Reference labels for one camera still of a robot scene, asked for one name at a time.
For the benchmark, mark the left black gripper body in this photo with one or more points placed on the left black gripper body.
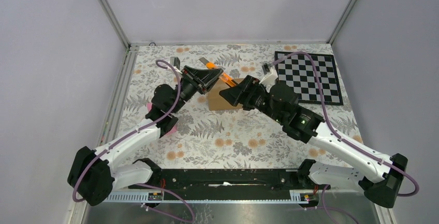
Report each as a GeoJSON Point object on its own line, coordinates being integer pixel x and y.
{"type": "Point", "coordinates": [189, 87]}

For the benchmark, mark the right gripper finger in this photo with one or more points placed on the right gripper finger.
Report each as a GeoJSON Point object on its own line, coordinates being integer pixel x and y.
{"type": "Point", "coordinates": [239, 92]}
{"type": "Point", "coordinates": [235, 100]}

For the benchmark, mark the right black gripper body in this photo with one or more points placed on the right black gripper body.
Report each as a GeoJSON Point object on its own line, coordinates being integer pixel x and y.
{"type": "Point", "coordinates": [260, 99]}

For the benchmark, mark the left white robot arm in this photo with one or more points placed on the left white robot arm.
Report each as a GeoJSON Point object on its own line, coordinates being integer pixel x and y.
{"type": "Point", "coordinates": [95, 173]}

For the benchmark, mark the floral patterned table mat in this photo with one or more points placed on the floral patterned table mat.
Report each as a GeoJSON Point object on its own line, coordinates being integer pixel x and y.
{"type": "Point", "coordinates": [216, 139]}

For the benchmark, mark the brown cardboard express box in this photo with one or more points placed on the brown cardboard express box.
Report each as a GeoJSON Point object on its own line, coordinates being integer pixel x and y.
{"type": "Point", "coordinates": [216, 102]}

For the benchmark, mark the grey slotted cable duct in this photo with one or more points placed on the grey slotted cable duct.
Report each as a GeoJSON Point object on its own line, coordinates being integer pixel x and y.
{"type": "Point", "coordinates": [210, 196]}

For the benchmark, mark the black white chessboard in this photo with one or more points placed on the black white chessboard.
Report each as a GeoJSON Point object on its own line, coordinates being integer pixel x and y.
{"type": "Point", "coordinates": [302, 73]}

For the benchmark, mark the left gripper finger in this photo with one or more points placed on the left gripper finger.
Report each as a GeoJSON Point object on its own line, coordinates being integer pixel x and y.
{"type": "Point", "coordinates": [193, 73]}
{"type": "Point", "coordinates": [206, 83]}

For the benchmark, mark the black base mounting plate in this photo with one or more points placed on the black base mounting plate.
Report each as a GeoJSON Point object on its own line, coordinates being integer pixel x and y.
{"type": "Point", "coordinates": [182, 180]}

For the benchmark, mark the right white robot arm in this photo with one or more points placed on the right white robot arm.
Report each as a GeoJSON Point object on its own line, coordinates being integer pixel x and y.
{"type": "Point", "coordinates": [378, 175]}

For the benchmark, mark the pink plastic bag package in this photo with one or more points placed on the pink plastic bag package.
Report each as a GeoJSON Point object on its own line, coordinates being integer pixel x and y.
{"type": "Point", "coordinates": [165, 123]}

